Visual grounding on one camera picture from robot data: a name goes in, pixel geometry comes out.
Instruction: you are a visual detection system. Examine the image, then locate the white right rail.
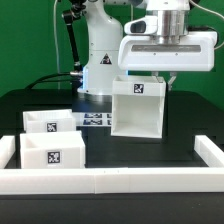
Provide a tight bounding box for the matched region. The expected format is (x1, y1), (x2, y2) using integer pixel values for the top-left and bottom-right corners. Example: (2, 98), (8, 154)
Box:
(194, 135), (224, 168)

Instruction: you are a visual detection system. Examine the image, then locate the marker tag sheet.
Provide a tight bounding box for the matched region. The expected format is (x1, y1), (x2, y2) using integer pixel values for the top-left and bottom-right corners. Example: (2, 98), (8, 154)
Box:
(73, 112), (112, 127)

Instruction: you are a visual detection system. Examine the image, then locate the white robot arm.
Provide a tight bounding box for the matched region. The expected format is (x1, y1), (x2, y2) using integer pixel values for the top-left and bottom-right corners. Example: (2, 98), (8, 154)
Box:
(78, 0), (218, 101)

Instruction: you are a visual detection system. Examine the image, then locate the black cable bundle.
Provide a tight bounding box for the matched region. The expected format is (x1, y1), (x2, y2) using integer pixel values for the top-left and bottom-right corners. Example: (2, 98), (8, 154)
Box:
(25, 70), (84, 90)

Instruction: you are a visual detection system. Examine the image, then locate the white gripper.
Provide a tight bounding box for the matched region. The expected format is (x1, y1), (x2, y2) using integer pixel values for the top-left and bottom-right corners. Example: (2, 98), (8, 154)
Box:
(118, 16), (217, 91)

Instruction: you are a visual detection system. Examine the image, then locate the white drawer tray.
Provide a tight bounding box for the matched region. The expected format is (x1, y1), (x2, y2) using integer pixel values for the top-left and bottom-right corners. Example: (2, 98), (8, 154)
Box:
(23, 109), (76, 133)
(20, 131), (86, 169)

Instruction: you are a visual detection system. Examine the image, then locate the white hanging cable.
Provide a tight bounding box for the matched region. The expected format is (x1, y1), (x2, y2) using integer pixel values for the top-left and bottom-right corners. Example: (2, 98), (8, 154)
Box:
(53, 0), (62, 90)

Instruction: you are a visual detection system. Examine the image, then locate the white front rail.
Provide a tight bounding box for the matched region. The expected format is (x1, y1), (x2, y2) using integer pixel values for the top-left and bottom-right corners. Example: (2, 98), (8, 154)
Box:
(0, 167), (224, 195)

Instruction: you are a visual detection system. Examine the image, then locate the white rail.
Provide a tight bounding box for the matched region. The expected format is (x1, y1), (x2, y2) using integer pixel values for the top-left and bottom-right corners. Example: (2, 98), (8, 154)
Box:
(0, 136), (15, 169)
(0, 167), (224, 195)
(194, 135), (224, 168)

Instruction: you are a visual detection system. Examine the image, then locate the white left rail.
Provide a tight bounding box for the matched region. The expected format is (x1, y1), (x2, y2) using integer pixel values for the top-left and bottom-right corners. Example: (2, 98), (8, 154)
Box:
(0, 136), (15, 169)

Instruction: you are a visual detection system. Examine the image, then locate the white drawer cabinet box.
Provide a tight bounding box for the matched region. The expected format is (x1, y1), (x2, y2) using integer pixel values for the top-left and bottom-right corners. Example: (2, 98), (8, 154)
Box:
(111, 75), (166, 139)

